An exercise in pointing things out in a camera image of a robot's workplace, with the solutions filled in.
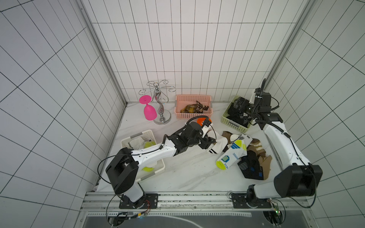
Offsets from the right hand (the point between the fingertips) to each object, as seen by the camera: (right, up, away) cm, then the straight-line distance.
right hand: (242, 100), depth 81 cm
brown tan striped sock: (+15, -37, +2) cm, 40 cm away
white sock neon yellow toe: (-1, -30, +4) cm, 30 cm away
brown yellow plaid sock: (-30, -4, +29) cm, 42 cm away
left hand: (-21, -22, -2) cm, 31 cm away
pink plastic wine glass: (-56, -7, +9) cm, 57 cm away
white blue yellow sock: (-54, -40, 0) cm, 67 cm away
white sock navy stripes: (0, -24, +13) cm, 27 cm away
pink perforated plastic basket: (-35, +3, +37) cm, 51 cm away
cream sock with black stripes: (-64, -27, +6) cm, 70 cm away
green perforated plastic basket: (-4, -13, +20) cm, 24 cm away
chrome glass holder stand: (-49, +4, +8) cm, 50 cm away
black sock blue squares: (+5, -39, 0) cm, 39 cm away
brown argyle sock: (-22, -3, +29) cm, 36 cm away
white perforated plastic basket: (-62, -25, +13) cm, 68 cm away
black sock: (+8, -11, +22) cm, 26 cm away
